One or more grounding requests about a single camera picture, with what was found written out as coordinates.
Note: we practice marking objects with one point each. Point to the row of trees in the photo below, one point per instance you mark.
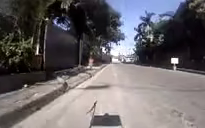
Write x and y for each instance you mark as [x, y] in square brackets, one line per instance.
[96, 23]

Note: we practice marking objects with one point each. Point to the dark panel fence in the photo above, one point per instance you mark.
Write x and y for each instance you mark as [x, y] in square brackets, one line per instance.
[61, 46]

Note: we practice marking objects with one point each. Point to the grey asphalt road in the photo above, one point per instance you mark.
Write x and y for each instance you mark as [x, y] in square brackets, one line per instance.
[140, 96]

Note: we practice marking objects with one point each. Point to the group of palm trees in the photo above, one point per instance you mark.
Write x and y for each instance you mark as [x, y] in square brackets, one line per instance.
[150, 33]

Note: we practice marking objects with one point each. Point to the dark concrete kerb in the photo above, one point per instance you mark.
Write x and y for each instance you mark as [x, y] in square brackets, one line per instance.
[40, 101]

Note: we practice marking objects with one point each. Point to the grey concrete pavement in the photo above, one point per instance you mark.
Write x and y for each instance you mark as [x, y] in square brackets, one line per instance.
[20, 98]

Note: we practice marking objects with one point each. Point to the green bushes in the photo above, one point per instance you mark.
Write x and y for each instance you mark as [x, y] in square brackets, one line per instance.
[10, 53]

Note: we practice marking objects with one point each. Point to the white sign on post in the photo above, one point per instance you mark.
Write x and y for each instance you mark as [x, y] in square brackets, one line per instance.
[174, 60]

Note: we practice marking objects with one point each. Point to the low dark wall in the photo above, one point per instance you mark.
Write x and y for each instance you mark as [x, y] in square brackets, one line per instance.
[10, 83]

